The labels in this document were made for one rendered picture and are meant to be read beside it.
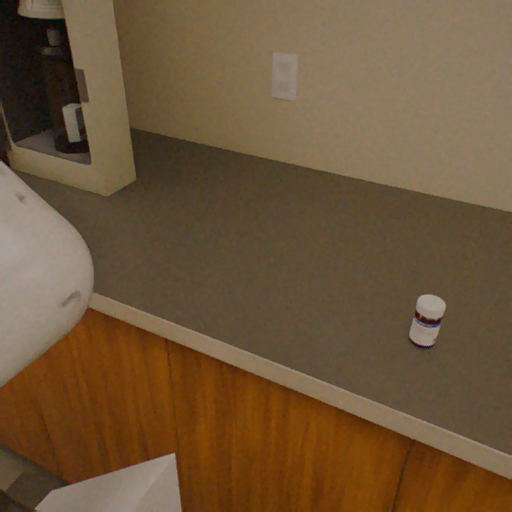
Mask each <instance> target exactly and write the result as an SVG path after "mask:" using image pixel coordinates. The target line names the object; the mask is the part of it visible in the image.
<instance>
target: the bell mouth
mask: <svg viewBox="0 0 512 512"><path fill-rule="evenodd" d="M18 14H20V15H22V16H28V17H35V19H65V17H64V12H63V5H62V2H61V0H20V2H19V8H18Z"/></svg>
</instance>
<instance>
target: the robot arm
mask: <svg viewBox="0 0 512 512"><path fill-rule="evenodd" d="M93 288H94V267H93V261H92V258H91V254H90V252H89V249H88V247H87V245H86V243H85V241H84V239H83V238H82V236H81V235H80V234H79V232H78V231H77V230H76V228H75V227H74V226H73V225H71V224H70V223H69V222H68V221H67V220H66V219H65V218H64V217H63V216H61V215H60V214H59V213H58V212H57V211H56V210H55V209H54V208H52V207H51V206H50V205H49V204H48V203H47V202H46V201H44V200H43V199H41V198H40V197H39V196H38V195H37V194H36V193H35V192H34V191H33V190H32V188H31V187H29V186H28V185H27V184H26V183H25V182H24V181H23V180H21V179H20V178H19V177H18V176H17V175H16V174H15V173H14V172H13V171H11V170H10V169H9V168H8V167H7V166H6V165H5V164H4V163H2V162H1V161H0V388H2V387H3V386H4V384H5V383H6V382H8V381H10V380H11V379H12V378H14V377H15V376H16V375H17V374H19V373H20V372H21V371H22V370H23V369H25V368H26V367H27V366H29V365H31V364H32V363H33V361H34V360H36V359H37V358H38V357H39V356H41V355H42V354H43V353H44V352H46V351H47V350H48V349H49V348H51V347H53V346H54V345H55V344H56V343H58V342H59V341H60V340H61V339H63V338H64V337H65V336H66V335H67V334H69V333H70V332H71V330H72V329H73V328H74V326H75V325H77V324H78V323H79V321H80V320H81V319H82V317H83V316H84V314H85V312H86V310H87V308H88V306H89V303H90V301H91V297H92V293H93ZM0 512H43V511H40V510H37V509H34V508H31V507H28V506H26V505H24V504H22V503H20V502H18V501H17V500H15V499H14V498H12V497H11V496H10V495H8V494H7V493H6V492H4V491H3V490H2V489H1V488H0Z"/></svg>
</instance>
